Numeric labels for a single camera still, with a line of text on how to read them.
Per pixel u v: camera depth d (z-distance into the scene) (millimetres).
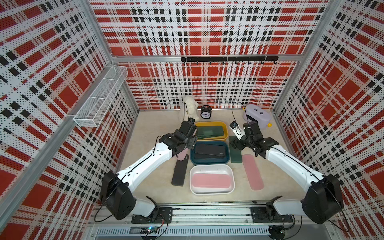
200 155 973
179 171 865
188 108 987
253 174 879
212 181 795
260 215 728
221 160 899
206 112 1112
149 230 693
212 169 884
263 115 1045
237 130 727
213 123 1112
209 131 1051
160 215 732
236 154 942
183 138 593
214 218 735
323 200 404
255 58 905
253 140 628
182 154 814
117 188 396
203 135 1020
